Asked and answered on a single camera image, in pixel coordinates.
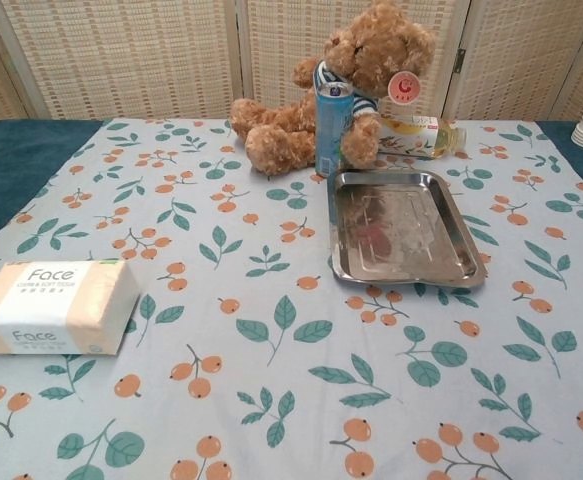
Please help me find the yellow drink plastic bottle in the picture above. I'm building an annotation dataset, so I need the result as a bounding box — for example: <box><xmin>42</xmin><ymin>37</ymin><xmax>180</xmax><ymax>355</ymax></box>
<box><xmin>377</xmin><ymin>113</ymin><xmax>469</xmax><ymax>162</ymax></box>

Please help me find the white beige Face tissue pack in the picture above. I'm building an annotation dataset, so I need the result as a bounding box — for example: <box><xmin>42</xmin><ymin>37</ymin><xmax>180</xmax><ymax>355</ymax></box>
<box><xmin>0</xmin><ymin>259</ymin><xmax>142</xmax><ymax>358</ymax></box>

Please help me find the floral fruit print tablecloth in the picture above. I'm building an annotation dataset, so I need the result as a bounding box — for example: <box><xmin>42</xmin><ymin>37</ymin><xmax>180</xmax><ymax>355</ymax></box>
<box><xmin>0</xmin><ymin>117</ymin><xmax>583</xmax><ymax>480</ymax></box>

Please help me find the light blue drink can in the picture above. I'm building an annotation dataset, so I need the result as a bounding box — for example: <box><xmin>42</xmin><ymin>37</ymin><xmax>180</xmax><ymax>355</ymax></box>
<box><xmin>314</xmin><ymin>82</ymin><xmax>355</xmax><ymax>178</ymax></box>

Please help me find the brown plush teddy bear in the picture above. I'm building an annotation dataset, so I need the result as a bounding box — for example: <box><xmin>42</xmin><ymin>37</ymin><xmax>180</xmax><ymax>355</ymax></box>
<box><xmin>229</xmin><ymin>0</ymin><xmax>438</xmax><ymax>178</ymax></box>

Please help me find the teal plush table cover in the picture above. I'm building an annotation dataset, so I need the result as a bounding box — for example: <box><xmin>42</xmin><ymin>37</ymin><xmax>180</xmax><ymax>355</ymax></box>
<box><xmin>0</xmin><ymin>118</ymin><xmax>583</xmax><ymax>261</ymax></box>

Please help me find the round pink paper tag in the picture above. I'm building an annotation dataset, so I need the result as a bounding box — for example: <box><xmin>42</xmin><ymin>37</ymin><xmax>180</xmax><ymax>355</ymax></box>
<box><xmin>387</xmin><ymin>69</ymin><xmax>421</xmax><ymax>106</ymax></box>

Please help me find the stainless steel rectangular tray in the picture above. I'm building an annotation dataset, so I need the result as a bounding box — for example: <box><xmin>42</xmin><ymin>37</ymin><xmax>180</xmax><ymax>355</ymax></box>
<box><xmin>329</xmin><ymin>169</ymin><xmax>489</xmax><ymax>289</ymax></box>

